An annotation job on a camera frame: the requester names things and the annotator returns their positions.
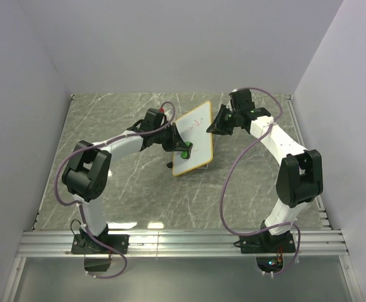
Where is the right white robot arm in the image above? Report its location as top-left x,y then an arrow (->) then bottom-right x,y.
207,87 -> 323,252

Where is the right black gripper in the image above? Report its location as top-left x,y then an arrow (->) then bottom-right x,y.
205,104 -> 239,136

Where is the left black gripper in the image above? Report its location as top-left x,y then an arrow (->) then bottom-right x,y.
154,123 -> 189,152

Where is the yellow framed whiteboard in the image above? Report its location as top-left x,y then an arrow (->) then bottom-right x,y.
172,101 -> 214,177

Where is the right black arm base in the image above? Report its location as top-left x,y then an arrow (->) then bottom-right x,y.
234,231 -> 296,254

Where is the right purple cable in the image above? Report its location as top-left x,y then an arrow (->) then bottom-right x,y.
219,87 -> 302,279

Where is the aluminium front rail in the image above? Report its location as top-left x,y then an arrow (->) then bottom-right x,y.
0,229 -> 350,302

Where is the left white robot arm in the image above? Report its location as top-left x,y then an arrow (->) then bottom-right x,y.
56,108 -> 193,253

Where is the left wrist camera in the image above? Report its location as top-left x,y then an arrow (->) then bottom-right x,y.
143,108 -> 166,130

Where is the purple cable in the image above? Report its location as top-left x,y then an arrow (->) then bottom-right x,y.
219,87 -> 302,279
55,101 -> 174,279

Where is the aluminium rail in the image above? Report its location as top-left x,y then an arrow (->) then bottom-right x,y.
0,229 -> 350,302
284,94 -> 332,230

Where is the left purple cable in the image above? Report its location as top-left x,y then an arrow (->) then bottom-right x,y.
55,101 -> 174,279

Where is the aluminium right side rail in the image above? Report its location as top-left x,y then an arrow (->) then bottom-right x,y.
284,94 -> 332,230

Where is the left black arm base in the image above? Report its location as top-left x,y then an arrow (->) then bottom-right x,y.
71,228 -> 130,255

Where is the green whiteboard eraser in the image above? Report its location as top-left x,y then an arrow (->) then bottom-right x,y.
180,142 -> 193,160

